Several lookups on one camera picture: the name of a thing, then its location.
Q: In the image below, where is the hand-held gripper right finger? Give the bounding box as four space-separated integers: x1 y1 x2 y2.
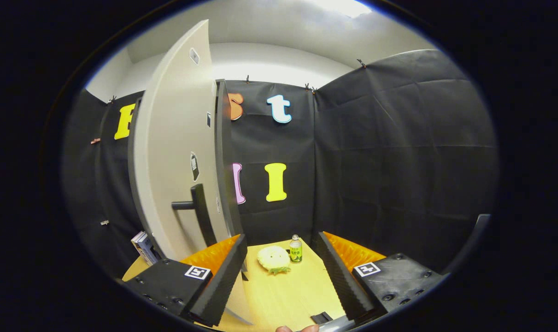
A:
317 231 450 323

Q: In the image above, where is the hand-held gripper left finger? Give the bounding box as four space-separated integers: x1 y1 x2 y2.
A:
122 234 248 327

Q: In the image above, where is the grey shoe cabinet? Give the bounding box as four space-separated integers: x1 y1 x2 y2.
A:
213 78 249 282

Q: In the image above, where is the beige shoe cabinet door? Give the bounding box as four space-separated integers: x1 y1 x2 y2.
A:
128 19 254 326

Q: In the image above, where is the green drink bottle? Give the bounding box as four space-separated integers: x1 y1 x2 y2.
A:
289 234 303 264

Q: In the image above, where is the pale yellow round object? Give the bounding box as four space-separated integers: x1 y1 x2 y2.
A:
257 246 292 276

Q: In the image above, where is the pale blue book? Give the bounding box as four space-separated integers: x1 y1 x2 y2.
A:
138 234 162 267

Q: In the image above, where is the white book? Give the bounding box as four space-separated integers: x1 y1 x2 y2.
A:
130 231 151 264

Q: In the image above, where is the black backdrop cloth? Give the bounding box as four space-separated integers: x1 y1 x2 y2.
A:
62 48 499 277

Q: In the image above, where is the grey curved bar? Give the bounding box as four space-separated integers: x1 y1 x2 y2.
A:
442 213 491 275

